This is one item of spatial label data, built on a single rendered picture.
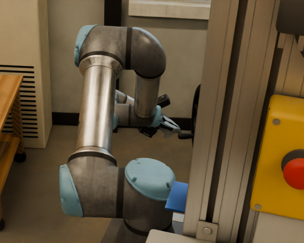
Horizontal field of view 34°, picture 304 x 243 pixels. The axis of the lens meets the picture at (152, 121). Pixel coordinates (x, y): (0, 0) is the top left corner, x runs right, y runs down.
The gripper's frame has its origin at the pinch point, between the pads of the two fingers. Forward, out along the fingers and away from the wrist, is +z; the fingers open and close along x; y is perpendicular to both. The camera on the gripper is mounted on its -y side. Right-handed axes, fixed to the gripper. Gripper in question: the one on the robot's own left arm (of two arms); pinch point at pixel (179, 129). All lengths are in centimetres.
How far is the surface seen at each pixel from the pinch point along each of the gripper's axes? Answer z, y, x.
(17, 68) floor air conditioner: -55, 56, -95
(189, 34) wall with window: 23, -4, -120
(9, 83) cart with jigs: -56, 56, -76
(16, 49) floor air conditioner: -60, 46, -95
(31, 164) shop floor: -23, 98, -80
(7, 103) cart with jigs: -54, 55, -55
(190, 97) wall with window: 47, 30, -120
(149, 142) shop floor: 37, 63, -104
